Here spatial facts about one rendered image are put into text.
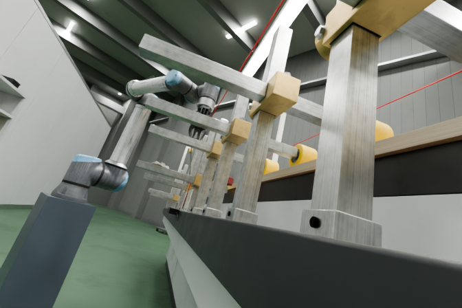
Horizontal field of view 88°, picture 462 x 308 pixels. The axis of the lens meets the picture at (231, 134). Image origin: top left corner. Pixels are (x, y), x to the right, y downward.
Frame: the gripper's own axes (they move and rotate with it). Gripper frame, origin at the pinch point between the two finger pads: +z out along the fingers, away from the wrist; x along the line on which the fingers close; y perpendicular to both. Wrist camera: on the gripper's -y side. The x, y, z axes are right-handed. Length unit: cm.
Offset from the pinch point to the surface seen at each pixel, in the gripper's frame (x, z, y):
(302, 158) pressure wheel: 29, 10, 56
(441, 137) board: 27, 16, 95
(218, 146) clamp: 7.4, 7.1, 33.0
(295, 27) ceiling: 197, -541, -368
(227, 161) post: 8, 17, 51
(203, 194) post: 8.4, 24.7, 25.4
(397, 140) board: 27, 14, 88
